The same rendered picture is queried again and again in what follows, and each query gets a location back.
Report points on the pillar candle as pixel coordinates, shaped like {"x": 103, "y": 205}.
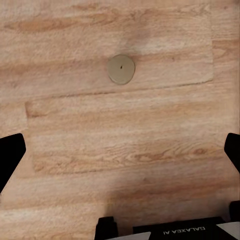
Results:
{"x": 121, "y": 69}

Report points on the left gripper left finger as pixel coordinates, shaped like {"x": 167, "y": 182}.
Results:
{"x": 12, "y": 150}

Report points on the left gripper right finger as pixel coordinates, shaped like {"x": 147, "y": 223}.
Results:
{"x": 232, "y": 149}

